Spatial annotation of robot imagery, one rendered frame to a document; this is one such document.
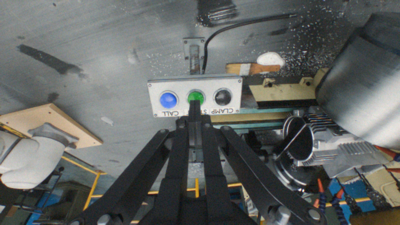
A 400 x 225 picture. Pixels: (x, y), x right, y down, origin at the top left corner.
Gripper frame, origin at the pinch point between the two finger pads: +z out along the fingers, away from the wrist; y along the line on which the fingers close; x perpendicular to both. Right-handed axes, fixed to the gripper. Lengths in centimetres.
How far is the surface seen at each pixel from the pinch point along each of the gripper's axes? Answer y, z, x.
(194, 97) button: -0.1, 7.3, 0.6
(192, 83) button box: -0.4, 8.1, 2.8
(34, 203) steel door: -577, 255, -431
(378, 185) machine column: 66, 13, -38
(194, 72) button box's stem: 0.0, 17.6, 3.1
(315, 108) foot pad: 38.6, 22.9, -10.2
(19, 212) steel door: -581, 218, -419
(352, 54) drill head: 31.8, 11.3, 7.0
